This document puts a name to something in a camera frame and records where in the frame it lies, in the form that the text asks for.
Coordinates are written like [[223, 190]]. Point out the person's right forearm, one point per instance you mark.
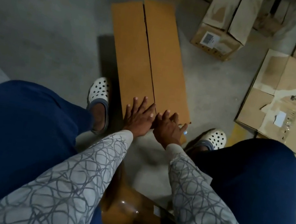
[[211, 210]]

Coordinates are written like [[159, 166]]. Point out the small cardboard box being taped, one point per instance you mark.
[[289, 105]]

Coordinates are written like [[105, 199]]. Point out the small brown cardboard box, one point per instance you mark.
[[226, 22]]

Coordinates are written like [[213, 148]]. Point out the person's right hand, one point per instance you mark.
[[168, 130]]

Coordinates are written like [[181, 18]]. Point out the wooden pallet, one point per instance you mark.
[[243, 2]]

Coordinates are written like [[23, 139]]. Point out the person's left white clog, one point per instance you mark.
[[99, 91]]

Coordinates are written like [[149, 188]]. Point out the person's white clog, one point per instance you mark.
[[99, 91], [214, 138]]

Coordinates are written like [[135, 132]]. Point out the person's blue trousers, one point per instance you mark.
[[26, 136]]

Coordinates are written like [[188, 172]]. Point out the person's left forearm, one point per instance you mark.
[[63, 186]]

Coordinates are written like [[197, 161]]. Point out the brown plastic-wrapped stool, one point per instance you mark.
[[132, 214]]

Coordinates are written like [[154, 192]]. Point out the large black-label cardboard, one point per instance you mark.
[[146, 54]]

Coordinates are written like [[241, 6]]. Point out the person's right white clog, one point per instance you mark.
[[214, 138]]

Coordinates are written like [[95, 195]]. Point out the person's left hand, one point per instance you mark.
[[138, 117]]

